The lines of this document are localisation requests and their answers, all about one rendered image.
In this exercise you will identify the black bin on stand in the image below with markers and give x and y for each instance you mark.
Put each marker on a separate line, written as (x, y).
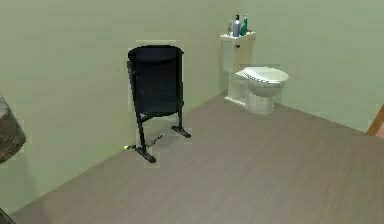
(156, 80)

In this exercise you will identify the white toilet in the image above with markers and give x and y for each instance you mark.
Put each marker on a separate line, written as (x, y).
(258, 83)

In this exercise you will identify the grey pump bottle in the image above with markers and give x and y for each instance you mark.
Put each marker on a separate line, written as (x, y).
(236, 28)

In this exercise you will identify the green spray bottle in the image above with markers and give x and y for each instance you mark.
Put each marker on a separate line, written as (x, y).
(244, 27)

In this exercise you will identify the brown wooden door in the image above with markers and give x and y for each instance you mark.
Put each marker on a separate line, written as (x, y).
(376, 124)

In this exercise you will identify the dark grey stone worktop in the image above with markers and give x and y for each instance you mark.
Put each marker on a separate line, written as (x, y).
(8, 133)

